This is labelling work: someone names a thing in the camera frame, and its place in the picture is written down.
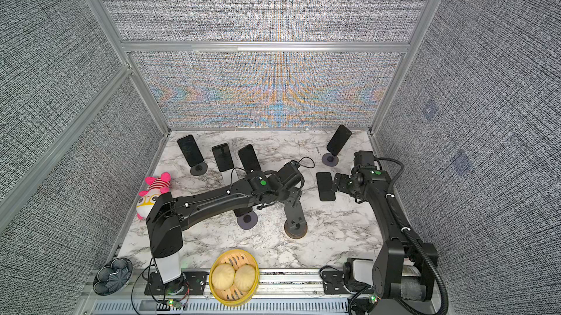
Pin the white phone stand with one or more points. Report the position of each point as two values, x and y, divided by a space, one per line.
230 176

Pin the purple round stand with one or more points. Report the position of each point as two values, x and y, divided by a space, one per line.
330 160
248 220

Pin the pink striped plush toy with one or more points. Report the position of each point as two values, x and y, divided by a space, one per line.
148 197

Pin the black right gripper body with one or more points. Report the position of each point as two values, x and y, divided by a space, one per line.
348 184

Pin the purple round stand front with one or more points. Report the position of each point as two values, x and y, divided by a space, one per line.
248 220

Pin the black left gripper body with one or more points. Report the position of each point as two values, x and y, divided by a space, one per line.
283 195

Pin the dark grey round stand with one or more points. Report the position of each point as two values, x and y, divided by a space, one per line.
199 169

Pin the aluminium frame rail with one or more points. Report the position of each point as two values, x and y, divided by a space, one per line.
280 291

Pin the right steamed bun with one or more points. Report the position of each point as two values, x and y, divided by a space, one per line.
245 278

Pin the left steamed bun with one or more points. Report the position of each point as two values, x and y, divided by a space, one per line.
223 277

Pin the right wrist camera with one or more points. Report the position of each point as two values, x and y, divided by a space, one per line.
365 158

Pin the purple round stand right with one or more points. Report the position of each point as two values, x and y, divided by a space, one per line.
330 160

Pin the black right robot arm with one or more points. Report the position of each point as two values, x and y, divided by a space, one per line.
406 267

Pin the steamed bun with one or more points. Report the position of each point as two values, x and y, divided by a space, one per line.
223 277
245 278

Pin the black phone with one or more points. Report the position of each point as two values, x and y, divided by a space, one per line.
339 139
239 212
249 159
325 187
223 157

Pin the far-left phone pink case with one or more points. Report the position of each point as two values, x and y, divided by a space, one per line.
190 150

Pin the wooden base stand front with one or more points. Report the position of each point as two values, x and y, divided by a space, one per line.
295 225

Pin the yellow bamboo steamer basket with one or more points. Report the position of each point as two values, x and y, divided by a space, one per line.
234 297

